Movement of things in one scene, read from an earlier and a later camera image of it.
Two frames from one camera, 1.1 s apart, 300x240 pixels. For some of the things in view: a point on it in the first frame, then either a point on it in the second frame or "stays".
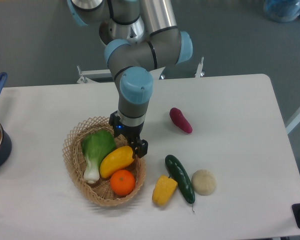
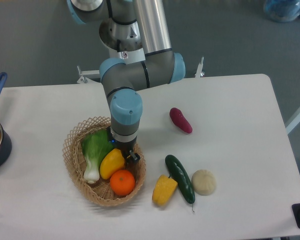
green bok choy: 96,145 stays
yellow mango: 116,160 stays
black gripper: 132,133 → 126,148
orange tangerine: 122,182 stays
